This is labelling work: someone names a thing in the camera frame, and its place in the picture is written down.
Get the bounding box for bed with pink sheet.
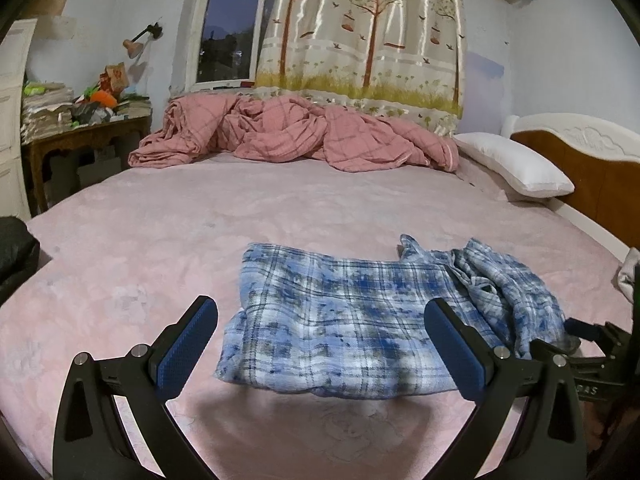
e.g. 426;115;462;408
0;150;640;480

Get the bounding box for wooden side table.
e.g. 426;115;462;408
22;115;152;211

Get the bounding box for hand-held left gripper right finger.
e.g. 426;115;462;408
424;297;588;480

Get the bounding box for folded white garment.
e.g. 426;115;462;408
616;247;640;305

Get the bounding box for blue plaid shirt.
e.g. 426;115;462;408
215;233;582;401

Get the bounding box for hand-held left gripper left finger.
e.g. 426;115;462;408
52;296;219;480

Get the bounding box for white framed window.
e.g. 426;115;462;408
184;0;286;93

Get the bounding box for pink checked quilt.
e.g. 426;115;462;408
127;94;461;175

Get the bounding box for tree print curtain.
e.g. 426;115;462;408
255;0;468;118

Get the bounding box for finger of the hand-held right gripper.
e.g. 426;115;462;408
566;317;632;356
530;338;583;361

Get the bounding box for pink wall lamp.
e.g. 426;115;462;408
123;22;164;58

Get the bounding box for stack of old papers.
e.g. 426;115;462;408
21;82;76;143

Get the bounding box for wooden bed headboard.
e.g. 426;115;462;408
501;112;640;251

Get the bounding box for stack of books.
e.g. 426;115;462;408
117;97;152;120

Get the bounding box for white drawer cabinet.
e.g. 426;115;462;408
0;19;38;221

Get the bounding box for cardboard wall patch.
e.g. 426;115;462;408
27;0;69;17

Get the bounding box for white pillow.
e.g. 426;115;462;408
452;132;576;197

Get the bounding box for brown paper bag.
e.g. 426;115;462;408
97;62;128;96

